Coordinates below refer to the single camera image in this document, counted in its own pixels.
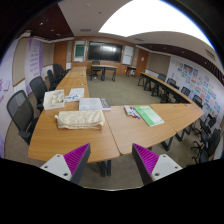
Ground large white purple wall banner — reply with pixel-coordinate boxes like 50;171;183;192
0;39;19;158

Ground row of black office chairs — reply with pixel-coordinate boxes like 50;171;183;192
156;73;223;164

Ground colourful wall posters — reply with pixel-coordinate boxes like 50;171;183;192
169;58;223;121

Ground wooden desk with dark legs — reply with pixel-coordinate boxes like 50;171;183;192
90;64;118;82

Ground wooden door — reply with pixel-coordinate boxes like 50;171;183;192
53;41;69;71
135;49;150;78

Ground bright ceiling light panel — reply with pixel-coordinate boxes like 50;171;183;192
98;0;214;49

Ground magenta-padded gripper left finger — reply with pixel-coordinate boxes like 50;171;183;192
39;142;92;186

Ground green booklet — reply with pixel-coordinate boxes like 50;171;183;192
133;105;165;128

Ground long row of wooden desks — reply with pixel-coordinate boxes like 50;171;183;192
137;71;193;105

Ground group of black office chairs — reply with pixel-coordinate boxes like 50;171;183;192
46;63;72;91

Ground blue and white packet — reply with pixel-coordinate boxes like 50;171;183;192
63;94;81;103

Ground white printed paper sheet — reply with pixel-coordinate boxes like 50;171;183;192
68;87;86;98

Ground black mesh office chair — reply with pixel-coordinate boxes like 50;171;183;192
29;75;49;113
6;89;40;146

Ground large white book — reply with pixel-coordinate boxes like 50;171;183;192
78;97;112;112

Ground black swivel chair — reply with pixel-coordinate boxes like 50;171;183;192
91;60;102;79

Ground large black wall screen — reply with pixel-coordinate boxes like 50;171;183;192
87;40;124;63

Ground white wall board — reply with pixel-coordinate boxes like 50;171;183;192
121;44;135;66

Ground white compartment box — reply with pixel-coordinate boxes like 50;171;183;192
43;89;66;111

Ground white box of markers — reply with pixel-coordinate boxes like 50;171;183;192
123;105;141;120

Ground cream zigzag patterned towel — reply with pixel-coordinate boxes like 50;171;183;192
54;109;106;131

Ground purple and white wall banner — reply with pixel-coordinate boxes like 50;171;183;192
24;37;44;96

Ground green framed wall board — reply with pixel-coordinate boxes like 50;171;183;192
73;40;87;63

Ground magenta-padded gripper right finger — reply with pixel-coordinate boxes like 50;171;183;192
131;142;184;186

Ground small dark side table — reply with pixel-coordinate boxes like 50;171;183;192
125;65;138;78

